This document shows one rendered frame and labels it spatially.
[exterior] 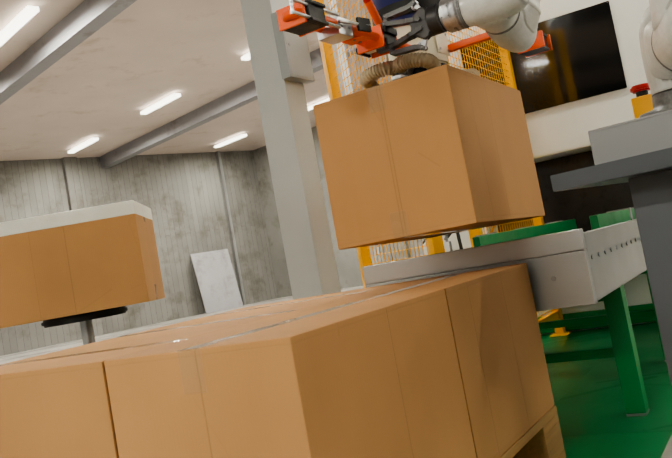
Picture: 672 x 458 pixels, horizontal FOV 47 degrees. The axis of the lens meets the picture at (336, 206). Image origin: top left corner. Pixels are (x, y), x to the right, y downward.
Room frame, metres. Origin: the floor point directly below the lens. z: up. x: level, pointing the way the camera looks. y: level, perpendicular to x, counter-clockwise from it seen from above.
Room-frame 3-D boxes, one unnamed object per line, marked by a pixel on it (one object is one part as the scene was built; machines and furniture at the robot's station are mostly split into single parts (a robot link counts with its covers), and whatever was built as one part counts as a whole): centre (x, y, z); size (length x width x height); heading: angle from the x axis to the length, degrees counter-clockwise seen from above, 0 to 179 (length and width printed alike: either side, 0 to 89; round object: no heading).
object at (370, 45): (2.05, -0.19, 1.20); 0.10 x 0.08 x 0.06; 59
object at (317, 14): (1.77, -0.07, 1.20); 0.31 x 0.03 x 0.05; 149
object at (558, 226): (3.80, -0.89, 0.60); 1.60 x 0.11 x 0.09; 150
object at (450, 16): (1.92, -0.38, 1.20); 0.09 x 0.06 x 0.09; 150
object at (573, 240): (2.35, -0.36, 0.58); 0.70 x 0.03 x 0.06; 60
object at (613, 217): (3.53, -1.35, 0.60); 1.60 x 0.11 x 0.09; 150
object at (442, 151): (2.26, -0.31, 0.87); 0.60 x 0.40 x 0.40; 150
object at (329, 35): (1.87, -0.07, 1.19); 0.07 x 0.07 x 0.04; 59
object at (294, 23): (1.75, 0.00, 1.20); 0.08 x 0.07 x 0.05; 149
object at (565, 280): (2.34, -0.36, 0.47); 0.70 x 0.03 x 0.15; 60
